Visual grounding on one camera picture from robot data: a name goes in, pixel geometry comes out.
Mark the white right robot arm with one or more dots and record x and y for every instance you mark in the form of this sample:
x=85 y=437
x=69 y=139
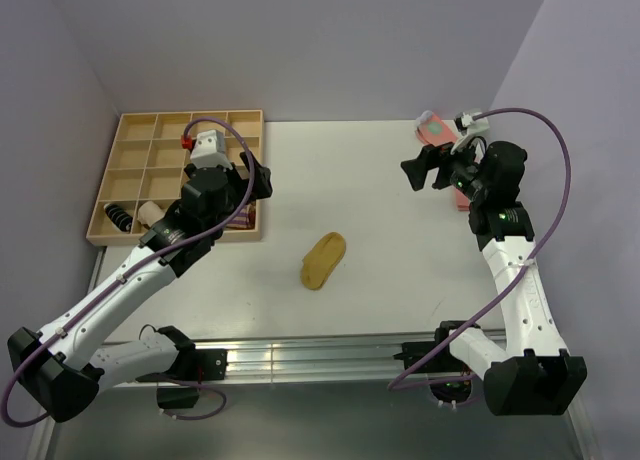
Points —
x=534 y=373

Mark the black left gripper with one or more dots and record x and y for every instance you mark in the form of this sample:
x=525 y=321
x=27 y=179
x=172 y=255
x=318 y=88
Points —
x=262 y=188

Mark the wooden compartment tray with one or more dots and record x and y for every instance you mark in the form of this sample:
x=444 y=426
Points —
x=146 y=163

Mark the purple striped rolled sock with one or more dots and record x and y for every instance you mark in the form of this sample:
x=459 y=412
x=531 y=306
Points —
x=245 y=219

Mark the aluminium mounting rail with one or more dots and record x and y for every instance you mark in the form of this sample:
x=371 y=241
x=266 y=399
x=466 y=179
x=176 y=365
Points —
x=279 y=361

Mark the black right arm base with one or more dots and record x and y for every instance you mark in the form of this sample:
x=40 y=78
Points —
x=449 y=393

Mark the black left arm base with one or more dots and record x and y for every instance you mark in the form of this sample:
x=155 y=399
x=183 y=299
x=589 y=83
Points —
x=192 y=365

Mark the black white striped rolled sock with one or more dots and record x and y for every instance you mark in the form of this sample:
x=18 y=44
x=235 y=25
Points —
x=119 y=217

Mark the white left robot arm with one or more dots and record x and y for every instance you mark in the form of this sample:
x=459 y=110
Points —
x=64 y=365

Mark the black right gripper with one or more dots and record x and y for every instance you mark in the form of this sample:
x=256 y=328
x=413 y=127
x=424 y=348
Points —
x=429 y=158

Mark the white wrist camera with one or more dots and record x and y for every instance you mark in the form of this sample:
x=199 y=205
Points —
x=209 y=150
x=468 y=127

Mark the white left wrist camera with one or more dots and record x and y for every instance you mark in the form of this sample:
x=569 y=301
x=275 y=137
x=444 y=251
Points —
x=209 y=150

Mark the beige rolled sock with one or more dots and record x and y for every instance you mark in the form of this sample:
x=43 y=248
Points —
x=149 y=213

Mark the yellow sock pair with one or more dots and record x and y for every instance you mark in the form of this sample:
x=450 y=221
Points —
x=319 y=263

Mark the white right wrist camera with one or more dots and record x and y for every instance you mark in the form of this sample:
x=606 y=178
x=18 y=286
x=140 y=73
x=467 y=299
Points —
x=468 y=127

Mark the pink patterned sock pair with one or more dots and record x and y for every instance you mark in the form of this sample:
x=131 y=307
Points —
x=432 y=130

